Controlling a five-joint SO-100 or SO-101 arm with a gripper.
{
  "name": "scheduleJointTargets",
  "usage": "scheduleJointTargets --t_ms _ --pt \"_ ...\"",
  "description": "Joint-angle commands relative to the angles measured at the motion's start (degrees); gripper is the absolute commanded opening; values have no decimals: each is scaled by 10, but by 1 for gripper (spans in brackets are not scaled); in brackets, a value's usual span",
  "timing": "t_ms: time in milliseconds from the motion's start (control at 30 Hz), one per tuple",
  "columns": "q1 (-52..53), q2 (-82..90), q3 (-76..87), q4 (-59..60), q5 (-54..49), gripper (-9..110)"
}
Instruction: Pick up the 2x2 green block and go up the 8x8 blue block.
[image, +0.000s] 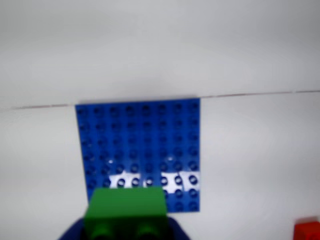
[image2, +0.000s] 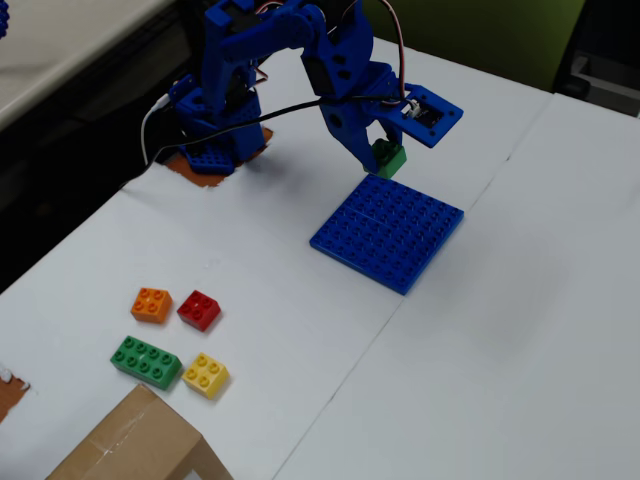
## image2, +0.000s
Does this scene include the red white servo wires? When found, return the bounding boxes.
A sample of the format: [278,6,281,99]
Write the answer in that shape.
[375,0,417,104]

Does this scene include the yellow 2x2 block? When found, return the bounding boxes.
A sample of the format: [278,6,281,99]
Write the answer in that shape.
[181,352,230,400]

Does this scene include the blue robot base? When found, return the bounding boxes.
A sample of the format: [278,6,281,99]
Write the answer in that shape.
[168,74,267,176]

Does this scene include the green 2x4 block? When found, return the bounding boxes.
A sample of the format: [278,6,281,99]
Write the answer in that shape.
[109,335,183,391]

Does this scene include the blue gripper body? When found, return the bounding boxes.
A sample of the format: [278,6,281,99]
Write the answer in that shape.
[318,62,407,144]

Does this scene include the green 2x2 block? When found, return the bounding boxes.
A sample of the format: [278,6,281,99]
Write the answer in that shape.
[370,138,408,181]

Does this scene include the white cable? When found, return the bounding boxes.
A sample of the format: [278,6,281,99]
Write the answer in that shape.
[140,93,174,167]

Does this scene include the orange 2x2 block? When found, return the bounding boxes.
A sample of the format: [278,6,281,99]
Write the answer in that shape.
[130,287,174,325]

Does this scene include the white side table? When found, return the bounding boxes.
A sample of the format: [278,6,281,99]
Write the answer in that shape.
[0,0,177,132]

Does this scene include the red 2x2 block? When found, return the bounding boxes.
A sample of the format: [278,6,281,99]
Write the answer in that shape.
[176,289,222,333]

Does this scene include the blue 8x8 studded baseplate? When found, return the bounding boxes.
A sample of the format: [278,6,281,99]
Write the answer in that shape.
[308,171,465,297]

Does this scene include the black cable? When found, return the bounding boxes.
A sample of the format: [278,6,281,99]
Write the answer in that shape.
[121,93,401,192]

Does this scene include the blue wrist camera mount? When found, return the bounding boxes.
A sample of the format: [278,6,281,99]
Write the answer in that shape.
[387,83,465,150]

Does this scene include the brown cardboard box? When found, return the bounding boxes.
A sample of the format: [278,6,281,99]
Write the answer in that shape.
[44,383,234,480]

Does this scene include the grey metal chair part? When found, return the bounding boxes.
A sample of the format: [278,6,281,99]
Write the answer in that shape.
[554,48,640,119]

